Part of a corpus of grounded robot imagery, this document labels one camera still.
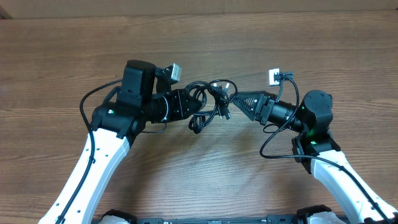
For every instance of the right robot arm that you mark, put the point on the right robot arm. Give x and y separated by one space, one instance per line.
317 151

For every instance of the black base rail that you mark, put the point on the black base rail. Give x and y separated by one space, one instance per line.
316 214

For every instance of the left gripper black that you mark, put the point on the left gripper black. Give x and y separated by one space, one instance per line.
170 107

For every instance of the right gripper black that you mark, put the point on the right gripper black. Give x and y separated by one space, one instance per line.
263 107

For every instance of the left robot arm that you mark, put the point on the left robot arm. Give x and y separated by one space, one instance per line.
142 95

